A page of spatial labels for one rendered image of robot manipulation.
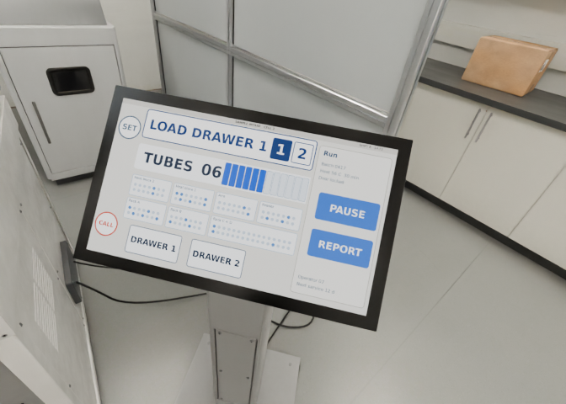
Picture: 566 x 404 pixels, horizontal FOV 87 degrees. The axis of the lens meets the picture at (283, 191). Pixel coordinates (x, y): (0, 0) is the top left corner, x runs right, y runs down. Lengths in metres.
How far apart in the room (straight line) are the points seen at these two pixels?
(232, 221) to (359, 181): 0.22
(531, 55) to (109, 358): 2.81
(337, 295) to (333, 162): 0.21
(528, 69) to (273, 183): 2.21
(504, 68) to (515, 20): 0.54
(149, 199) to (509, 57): 2.36
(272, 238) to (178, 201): 0.17
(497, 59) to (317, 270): 2.24
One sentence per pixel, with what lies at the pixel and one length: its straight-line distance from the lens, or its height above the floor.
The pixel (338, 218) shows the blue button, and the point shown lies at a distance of 0.49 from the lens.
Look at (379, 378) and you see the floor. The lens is 1.61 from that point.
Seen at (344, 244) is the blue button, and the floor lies 1.06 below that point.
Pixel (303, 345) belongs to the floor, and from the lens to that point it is 1.57.
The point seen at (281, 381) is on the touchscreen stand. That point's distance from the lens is 1.46.
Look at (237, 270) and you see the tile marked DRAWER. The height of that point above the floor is 1.00.
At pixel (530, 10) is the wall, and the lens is 2.99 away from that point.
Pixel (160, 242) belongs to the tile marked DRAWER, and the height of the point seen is 1.01.
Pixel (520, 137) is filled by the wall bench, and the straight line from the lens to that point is 2.33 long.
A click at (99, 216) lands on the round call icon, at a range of 0.60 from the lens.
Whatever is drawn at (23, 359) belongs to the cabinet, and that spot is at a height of 0.71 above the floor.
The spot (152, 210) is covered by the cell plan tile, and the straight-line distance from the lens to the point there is 0.55.
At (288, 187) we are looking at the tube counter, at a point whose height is 1.11.
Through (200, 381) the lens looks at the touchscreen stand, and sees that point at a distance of 1.45.
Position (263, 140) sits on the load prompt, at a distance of 0.50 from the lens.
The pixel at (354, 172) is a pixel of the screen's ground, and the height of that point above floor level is 1.14.
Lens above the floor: 1.39
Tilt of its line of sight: 37 degrees down
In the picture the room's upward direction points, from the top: 8 degrees clockwise
